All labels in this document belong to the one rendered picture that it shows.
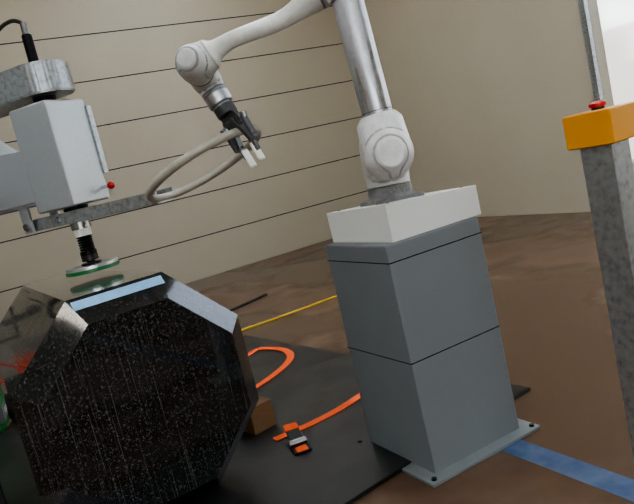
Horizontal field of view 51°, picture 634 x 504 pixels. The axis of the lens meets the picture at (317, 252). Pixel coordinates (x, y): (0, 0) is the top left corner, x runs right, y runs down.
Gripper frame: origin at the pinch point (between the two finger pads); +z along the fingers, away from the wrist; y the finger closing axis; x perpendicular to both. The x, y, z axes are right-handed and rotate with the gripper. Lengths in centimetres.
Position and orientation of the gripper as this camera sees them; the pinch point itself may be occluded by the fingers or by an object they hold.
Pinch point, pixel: (253, 155)
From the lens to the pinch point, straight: 231.7
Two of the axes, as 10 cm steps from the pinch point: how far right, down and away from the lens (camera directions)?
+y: -6.3, 4.1, 6.6
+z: 5.3, 8.5, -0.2
